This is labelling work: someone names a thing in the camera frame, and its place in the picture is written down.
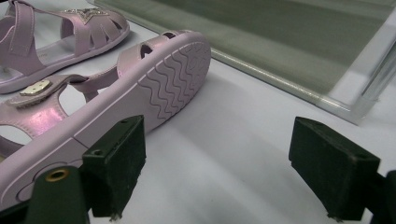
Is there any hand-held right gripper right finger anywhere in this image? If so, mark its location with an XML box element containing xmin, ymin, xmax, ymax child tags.
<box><xmin>288</xmin><ymin>116</ymin><xmax>396</xmax><ymax>224</ymax></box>

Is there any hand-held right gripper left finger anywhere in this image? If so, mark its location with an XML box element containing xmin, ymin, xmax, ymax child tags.
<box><xmin>25</xmin><ymin>114</ymin><xmax>148</xmax><ymax>224</ymax></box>

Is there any pink sandal with square buckle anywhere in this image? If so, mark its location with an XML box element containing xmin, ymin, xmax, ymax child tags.
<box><xmin>0</xmin><ymin>29</ymin><xmax>212</xmax><ymax>212</ymax></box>

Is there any pink sandal with star ornament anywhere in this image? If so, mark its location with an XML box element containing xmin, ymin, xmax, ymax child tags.
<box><xmin>0</xmin><ymin>0</ymin><xmax>131</xmax><ymax>95</ymax></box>

